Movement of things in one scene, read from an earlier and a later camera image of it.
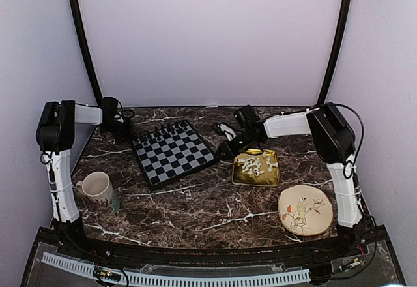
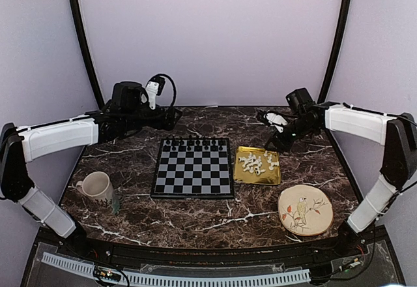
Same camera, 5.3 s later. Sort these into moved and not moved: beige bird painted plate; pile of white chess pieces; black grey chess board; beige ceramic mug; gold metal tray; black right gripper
Moved: black grey chess board; black right gripper
Not moved: beige ceramic mug; beige bird painted plate; pile of white chess pieces; gold metal tray
